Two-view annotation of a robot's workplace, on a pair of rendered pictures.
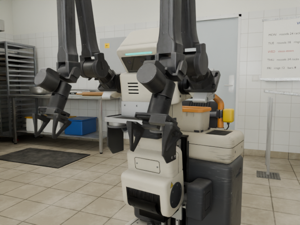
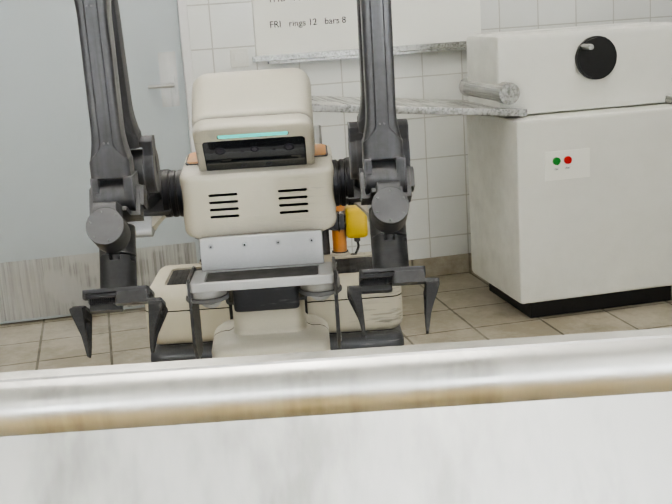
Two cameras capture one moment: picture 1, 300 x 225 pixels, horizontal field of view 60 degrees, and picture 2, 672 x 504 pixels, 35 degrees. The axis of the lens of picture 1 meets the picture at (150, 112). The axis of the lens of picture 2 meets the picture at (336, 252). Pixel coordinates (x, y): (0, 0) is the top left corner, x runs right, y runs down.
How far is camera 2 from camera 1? 1.19 m
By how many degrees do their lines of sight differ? 34
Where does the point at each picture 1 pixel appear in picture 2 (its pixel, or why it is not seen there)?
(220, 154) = (381, 311)
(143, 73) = (385, 207)
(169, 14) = (387, 92)
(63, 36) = (111, 120)
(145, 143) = (255, 321)
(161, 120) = (418, 276)
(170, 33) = (391, 125)
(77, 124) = not seen: outside the picture
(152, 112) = (394, 265)
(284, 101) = (327, 120)
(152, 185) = not seen: hidden behind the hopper
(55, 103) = (128, 276)
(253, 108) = not seen: hidden behind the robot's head
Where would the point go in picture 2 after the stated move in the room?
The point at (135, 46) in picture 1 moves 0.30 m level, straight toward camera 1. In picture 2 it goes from (248, 122) to (359, 131)
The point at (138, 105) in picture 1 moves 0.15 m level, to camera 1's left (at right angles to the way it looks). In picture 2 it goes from (247, 242) to (171, 257)
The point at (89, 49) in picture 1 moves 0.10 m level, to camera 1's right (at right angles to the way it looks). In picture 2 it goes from (129, 132) to (184, 125)
